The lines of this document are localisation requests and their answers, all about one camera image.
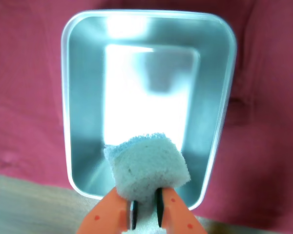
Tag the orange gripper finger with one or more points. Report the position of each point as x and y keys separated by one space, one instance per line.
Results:
x=178 y=217
x=107 y=214

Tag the beige sponge cube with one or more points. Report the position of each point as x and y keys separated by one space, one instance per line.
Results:
x=146 y=168

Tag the rectangular metal tray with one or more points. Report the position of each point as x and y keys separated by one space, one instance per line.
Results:
x=88 y=97

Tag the dark red cloth trousers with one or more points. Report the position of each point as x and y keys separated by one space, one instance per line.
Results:
x=24 y=85

